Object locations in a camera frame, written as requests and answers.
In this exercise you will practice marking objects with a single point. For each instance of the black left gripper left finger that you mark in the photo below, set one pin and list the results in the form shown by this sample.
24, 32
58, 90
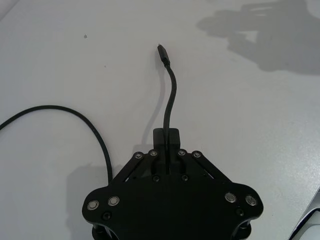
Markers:
159, 140

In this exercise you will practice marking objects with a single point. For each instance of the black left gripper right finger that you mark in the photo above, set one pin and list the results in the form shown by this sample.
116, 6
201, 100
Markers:
174, 140

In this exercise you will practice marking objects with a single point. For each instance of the white power strip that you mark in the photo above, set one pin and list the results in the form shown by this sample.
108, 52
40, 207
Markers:
314, 228

